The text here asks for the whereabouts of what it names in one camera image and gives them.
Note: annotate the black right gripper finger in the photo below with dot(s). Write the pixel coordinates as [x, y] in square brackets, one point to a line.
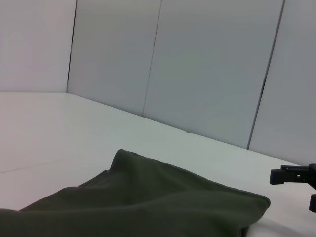
[313, 202]
[288, 174]

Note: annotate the dark green t-shirt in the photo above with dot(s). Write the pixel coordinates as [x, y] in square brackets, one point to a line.
[135, 205]

